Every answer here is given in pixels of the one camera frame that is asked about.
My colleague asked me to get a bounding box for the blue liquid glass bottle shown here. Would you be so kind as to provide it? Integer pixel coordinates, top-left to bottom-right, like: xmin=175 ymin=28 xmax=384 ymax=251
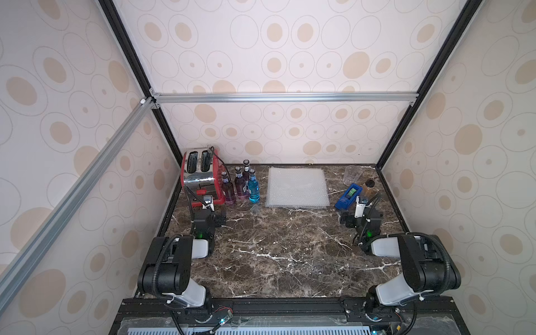
xmin=248 ymin=168 xmax=260 ymax=203

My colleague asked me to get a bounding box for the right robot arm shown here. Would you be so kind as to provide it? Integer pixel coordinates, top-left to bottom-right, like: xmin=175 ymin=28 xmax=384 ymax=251
xmin=339 ymin=207 xmax=461 ymax=312

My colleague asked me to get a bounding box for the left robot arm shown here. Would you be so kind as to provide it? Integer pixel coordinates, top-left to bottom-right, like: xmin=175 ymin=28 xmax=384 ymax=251
xmin=138 ymin=209 xmax=226 ymax=310

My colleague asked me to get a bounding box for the stack of bubble wrap sheets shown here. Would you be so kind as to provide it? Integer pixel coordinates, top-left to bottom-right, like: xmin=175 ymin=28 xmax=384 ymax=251
xmin=266 ymin=167 xmax=329 ymax=209

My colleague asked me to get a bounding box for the blue tape dispenser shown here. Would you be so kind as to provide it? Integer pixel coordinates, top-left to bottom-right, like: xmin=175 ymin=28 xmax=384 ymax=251
xmin=335 ymin=184 xmax=362 ymax=211

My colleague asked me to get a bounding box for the brown spice jar black lid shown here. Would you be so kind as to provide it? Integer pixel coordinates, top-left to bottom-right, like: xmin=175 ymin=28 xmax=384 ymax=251
xmin=360 ymin=179 xmax=375 ymax=201

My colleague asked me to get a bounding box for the purple bottle front left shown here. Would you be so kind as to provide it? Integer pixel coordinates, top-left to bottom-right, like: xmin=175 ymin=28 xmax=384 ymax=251
xmin=221 ymin=171 xmax=236 ymax=205

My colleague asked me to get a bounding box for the purple bottle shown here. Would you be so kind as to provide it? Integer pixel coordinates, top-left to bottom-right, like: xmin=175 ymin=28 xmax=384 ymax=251
xmin=234 ymin=166 xmax=248 ymax=200
xmin=221 ymin=171 xmax=236 ymax=205
xmin=242 ymin=159 xmax=251 ymax=181

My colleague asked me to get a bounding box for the purple bottle middle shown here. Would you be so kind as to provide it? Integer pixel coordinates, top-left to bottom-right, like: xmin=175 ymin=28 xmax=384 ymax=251
xmin=234 ymin=166 xmax=248 ymax=200

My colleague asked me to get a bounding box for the red and chrome toaster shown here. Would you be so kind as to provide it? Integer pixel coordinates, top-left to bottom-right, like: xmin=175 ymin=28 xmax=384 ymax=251
xmin=180 ymin=147 xmax=225 ymax=207

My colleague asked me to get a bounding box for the clear drinking glass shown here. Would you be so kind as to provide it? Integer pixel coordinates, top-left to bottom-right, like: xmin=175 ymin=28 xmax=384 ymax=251
xmin=343 ymin=166 xmax=362 ymax=186

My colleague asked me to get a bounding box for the purple bottle rear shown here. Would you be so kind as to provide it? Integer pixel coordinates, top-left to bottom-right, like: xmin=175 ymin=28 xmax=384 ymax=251
xmin=242 ymin=159 xmax=251 ymax=181

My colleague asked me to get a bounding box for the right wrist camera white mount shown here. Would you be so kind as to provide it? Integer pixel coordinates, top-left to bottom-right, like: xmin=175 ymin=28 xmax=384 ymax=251
xmin=355 ymin=196 xmax=369 ymax=219

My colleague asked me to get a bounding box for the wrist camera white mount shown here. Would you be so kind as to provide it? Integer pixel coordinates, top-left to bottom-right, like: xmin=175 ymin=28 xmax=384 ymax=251
xmin=202 ymin=195 xmax=215 ymax=212
xmin=355 ymin=196 xmax=369 ymax=219

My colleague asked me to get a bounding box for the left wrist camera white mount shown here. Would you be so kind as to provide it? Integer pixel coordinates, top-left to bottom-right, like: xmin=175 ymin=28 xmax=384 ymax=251
xmin=202 ymin=195 xmax=215 ymax=212

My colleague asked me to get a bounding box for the black toaster power cord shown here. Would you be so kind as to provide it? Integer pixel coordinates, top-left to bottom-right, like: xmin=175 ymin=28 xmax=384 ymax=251
xmin=208 ymin=146 xmax=233 ymax=184

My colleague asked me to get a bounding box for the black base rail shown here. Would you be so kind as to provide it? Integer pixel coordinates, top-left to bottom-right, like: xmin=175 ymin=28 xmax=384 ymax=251
xmin=110 ymin=297 xmax=470 ymax=334

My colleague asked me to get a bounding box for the horizontal aluminium frame bar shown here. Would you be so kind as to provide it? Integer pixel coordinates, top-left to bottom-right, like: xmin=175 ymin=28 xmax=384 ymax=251
xmin=154 ymin=92 xmax=419 ymax=104

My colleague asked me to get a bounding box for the diagonal aluminium frame bar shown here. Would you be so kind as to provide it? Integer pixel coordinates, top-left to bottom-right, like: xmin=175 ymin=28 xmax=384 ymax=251
xmin=1 ymin=96 xmax=155 ymax=313

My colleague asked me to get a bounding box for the black right frame post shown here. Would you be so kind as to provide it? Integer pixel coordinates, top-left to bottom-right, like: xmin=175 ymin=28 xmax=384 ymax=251
xmin=376 ymin=0 xmax=483 ymax=173

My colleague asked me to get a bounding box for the black frame post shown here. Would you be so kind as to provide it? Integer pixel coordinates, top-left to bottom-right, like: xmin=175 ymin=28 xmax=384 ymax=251
xmin=376 ymin=0 xmax=483 ymax=173
xmin=97 ymin=0 xmax=184 ymax=165

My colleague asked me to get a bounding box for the black left frame post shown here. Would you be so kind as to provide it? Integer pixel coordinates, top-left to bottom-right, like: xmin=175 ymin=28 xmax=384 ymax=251
xmin=97 ymin=0 xmax=184 ymax=165

